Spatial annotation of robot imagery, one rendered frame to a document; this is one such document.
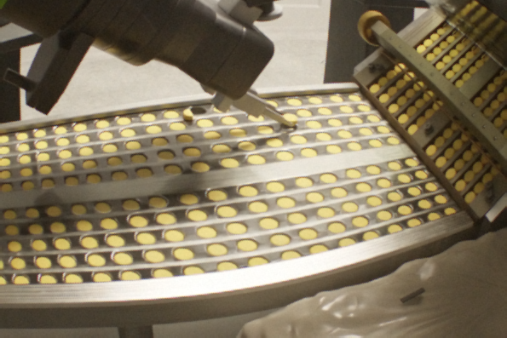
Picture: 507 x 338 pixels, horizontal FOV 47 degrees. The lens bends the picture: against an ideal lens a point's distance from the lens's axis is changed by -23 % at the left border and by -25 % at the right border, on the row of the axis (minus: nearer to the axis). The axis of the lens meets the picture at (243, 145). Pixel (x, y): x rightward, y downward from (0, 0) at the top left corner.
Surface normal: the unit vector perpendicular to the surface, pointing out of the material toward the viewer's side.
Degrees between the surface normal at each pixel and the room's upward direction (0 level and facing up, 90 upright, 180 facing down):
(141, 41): 106
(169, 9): 74
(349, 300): 24
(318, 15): 90
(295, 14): 90
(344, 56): 90
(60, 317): 90
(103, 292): 0
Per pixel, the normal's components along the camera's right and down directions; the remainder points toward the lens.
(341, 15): -0.89, 0.16
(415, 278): 0.48, -0.64
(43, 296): 0.09, -0.85
